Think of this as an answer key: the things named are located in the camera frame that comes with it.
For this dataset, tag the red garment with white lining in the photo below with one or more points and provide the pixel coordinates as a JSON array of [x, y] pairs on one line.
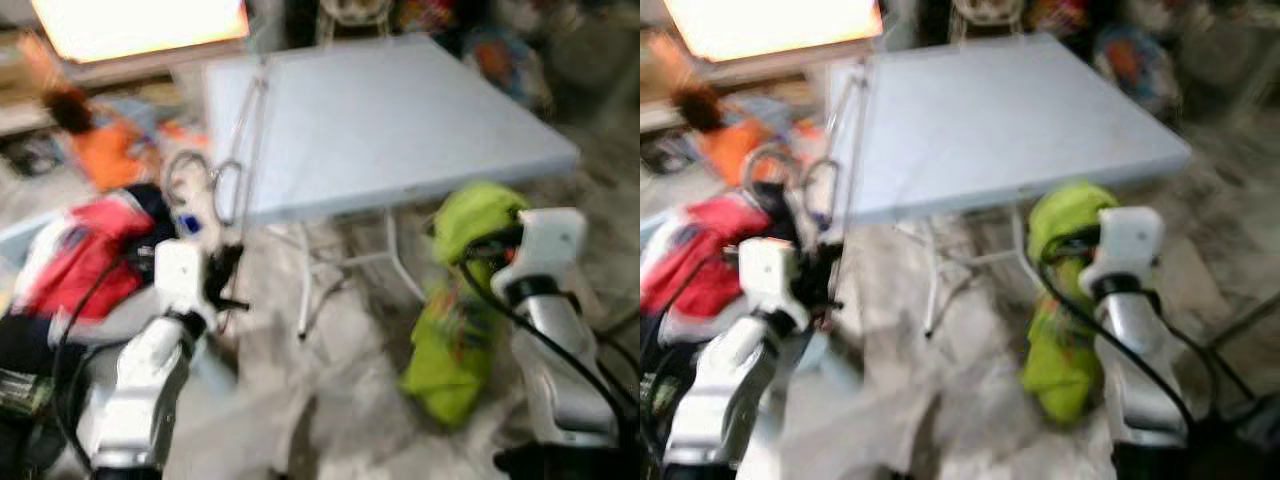
[[700, 260], [80, 260]]

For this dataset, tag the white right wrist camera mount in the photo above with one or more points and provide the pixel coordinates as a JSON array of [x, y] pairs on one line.
[[548, 245], [1125, 245]]

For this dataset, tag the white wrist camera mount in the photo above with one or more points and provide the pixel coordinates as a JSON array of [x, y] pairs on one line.
[[182, 275], [1125, 245], [548, 245], [770, 275]]

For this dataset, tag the beige plastic chair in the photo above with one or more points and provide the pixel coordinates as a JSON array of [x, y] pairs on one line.
[[355, 12], [988, 12]]

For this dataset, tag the bright window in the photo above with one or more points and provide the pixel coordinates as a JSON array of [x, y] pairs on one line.
[[140, 25], [780, 25]]

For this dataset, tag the lime green garment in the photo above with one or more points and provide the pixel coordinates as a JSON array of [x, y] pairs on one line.
[[450, 350], [1065, 350]]

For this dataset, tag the white folding table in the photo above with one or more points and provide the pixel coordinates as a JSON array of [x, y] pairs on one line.
[[400, 120], [1010, 120]]

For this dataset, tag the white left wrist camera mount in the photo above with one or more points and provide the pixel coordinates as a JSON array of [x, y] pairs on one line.
[[770, 275], [182, 275]]

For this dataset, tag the orange dressed doll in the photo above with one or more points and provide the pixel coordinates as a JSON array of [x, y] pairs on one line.
[[735, 145], [110, 155]]

